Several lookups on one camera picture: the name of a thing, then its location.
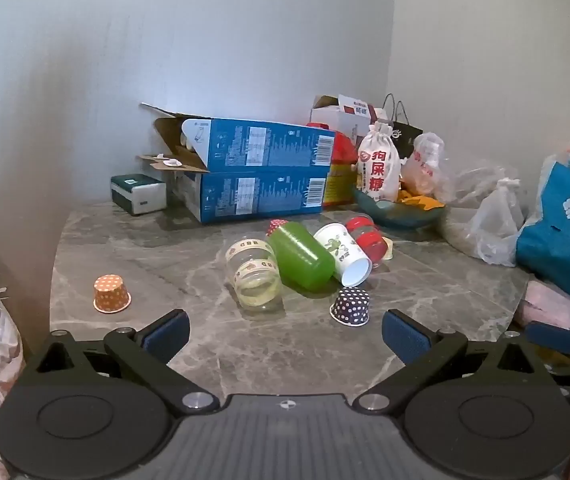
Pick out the clear glass cup with labels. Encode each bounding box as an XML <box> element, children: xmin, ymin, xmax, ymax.
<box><xmin>224</xmin><ymin>233</ymin><xmax>284</xmax><ymax>311</ymax></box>

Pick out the plastic bag with orange contents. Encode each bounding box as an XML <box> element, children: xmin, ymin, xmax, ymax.
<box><xmin>401</xmin><ymin>132</ymin><xmax>446</xmax><ymax>197</ymax></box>

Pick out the white printed paper cup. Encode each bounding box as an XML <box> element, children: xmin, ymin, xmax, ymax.
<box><xmin>313</xmin><ymin>223</ymin><xmax>373</xmax><ymax>288</ymax></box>

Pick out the open blue cardboard box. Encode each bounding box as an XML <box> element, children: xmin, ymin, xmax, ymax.
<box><xmin>136</xmin><ymin>102</ymin><xmax>337</xmax><ymax>173</ymax></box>

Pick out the blue tote bag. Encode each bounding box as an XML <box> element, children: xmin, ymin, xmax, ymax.
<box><xmin>516</xmin><ymin>135</ymin><xmax>570</xmax><ymax>325</ymax></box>

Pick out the orange polka dot paper cup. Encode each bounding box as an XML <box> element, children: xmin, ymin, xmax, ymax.
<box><xmin>93</xmin><ymin>274</ymin><xmax>132</xmax><ymax>314</ymax></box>

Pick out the blue ceramic bowl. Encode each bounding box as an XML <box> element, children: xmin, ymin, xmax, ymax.
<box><xmin>353</xmin><ymin>184</ymin><xmax>448</xmax><ymax>231</ymax></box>

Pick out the white plastic bag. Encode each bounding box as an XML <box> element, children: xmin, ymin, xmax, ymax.
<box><xmin>440</xmin><ymin>178</ymin><xmax>528</xmax><ymax>267</ymax></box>

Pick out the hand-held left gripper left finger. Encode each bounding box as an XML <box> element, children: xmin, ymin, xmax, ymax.
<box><xmin>15</xmin><ymin>309</ymin><xmax>219</xmax><ymax>416</ymax></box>

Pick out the small white green-topped box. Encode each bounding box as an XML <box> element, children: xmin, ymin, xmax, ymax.
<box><xmin>110</xmin><ymin>174</ymin><xmax>168</xmax><ymax>216</ymax></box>

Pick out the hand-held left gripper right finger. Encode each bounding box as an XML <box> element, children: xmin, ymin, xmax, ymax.
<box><xmin>352</xmin><ymin>309</ymin><xmax>556</xmax><ymax>415</ymax></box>

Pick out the green plastic cup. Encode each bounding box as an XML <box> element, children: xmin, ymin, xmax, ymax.
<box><xmin>268</xmin><ymin>221</ymin><xmax>337</xmax><ymax>293</ymax></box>

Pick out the black paper shopping bag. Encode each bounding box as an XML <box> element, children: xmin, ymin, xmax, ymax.
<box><xmin>381</xmin><ymin>93</ymin><xmax>425</xmax><ymax>160</ymax></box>

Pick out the orange snack packet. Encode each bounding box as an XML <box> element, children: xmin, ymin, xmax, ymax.
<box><xmin>396</xmin><ymin>188</ymin><xmax>446</xmax><ymax>212</ymax></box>

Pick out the red clear plastic cup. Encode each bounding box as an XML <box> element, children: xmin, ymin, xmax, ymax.
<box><xmin>345</xmin><ymin>214</ymin><xmax>389</xmax><ymax>269</ymax></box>

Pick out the pink cloth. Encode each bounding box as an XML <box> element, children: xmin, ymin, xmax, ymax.
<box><xmin>514</xmin><ymin>278</ymin><xmax>570</xmax><ymax>333</ymax></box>

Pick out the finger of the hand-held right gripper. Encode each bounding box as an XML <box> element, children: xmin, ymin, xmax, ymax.
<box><xmin>524</xmin><ymin>321</ymin><xmax>570</xmax><ymax>377</ymax></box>

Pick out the white drawstring cloth bag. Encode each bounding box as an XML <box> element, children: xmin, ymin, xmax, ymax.
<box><xmin>356</xmin><ymin>121</ymin><xmax>402</xmax><ymax>203</ymax></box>

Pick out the white and red carton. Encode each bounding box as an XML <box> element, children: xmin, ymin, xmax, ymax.
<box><xmin>309</xmin><ymin>94</ymin><xmax>389</xmax><ymax>147</ymax></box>

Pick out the clear plastic bag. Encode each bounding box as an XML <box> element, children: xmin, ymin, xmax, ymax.
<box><xmin>440</xmin><ymin>159</ymin><xmax>522</xmax><ymax>206</ymax></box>

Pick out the closed blue cardboard box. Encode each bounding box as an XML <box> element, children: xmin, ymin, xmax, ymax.
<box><xmin>167</xmin><ymin>165</ymin><xmax>333</xmax><ymax>225</ymax></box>

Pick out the red and yellow packet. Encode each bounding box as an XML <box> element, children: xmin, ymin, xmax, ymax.
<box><xmin>307</xmin><ymin>122</ymin><xmax>361</xmax><ymax>207</ymax></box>

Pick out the navy polka dot paper cup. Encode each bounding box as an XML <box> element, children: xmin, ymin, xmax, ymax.
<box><xmin>329</xmin><ymin>288</ymin><xmax>370</xmax><ymax>325</ymax></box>

